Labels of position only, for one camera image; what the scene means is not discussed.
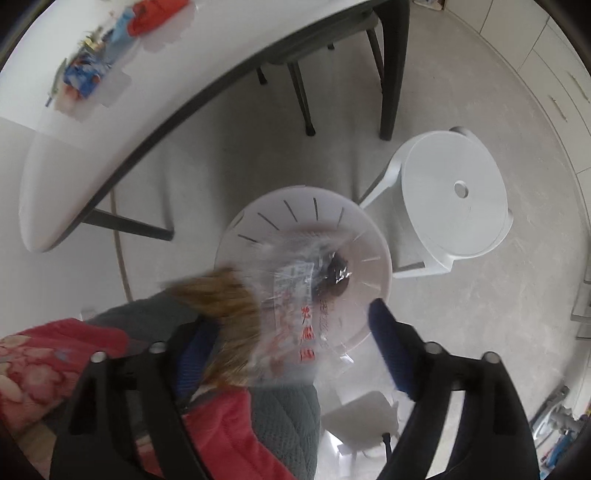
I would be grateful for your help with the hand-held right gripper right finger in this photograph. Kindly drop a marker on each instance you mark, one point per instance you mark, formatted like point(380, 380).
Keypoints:
point(392, 350)

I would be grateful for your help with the cream cabinet drawers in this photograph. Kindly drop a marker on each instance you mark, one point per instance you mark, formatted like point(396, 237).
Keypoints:
point(545, 50)

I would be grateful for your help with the dark table leg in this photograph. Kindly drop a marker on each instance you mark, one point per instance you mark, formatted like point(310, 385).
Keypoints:
point(392, 69)
point(129, 225)

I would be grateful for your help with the clear printed plastic wrapper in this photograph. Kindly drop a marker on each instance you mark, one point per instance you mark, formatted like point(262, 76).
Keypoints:
point(295, 323)

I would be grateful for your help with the grey chair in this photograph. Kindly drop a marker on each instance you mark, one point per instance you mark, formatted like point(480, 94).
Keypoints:
point(318, 41)

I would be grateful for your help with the blue white snack packet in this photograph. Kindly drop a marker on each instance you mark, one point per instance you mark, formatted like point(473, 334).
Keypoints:
point(85, 76)

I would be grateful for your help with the grey floor cleaner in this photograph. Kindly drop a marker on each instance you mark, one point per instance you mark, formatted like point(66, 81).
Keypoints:
point(554, 420)

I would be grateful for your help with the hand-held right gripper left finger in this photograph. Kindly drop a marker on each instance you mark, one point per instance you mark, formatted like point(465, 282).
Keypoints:
point(194, 355)

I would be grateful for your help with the red floral jacket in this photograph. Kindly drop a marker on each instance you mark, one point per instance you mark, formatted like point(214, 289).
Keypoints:
point(41, 369)

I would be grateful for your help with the white plastic object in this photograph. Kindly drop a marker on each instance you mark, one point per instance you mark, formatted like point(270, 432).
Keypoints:
point(360, 415)

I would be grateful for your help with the white plastic stool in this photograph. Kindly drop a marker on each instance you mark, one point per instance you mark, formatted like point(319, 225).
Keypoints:
point(443, 212)

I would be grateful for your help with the person's brown hair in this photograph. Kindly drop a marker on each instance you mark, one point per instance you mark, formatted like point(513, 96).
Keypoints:
point(221, 304)

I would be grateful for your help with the light blue wrapper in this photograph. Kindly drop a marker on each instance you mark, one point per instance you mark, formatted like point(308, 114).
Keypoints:
point(122, 25)

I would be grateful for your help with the white slotted trash bin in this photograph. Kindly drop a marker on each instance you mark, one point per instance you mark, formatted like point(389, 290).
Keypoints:
point(295, 205)

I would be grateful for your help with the red snack wrapper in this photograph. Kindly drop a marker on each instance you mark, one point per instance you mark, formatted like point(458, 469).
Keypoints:
point(154, 14)

